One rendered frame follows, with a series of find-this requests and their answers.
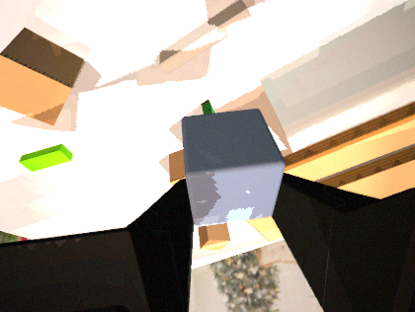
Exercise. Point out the grey cube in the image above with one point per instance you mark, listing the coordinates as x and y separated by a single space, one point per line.
233 167

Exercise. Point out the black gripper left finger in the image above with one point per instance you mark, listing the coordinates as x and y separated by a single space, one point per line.
145 266

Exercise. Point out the small green block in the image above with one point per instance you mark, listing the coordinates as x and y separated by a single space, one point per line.
47 157

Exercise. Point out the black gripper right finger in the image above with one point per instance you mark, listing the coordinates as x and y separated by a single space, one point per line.
356 252

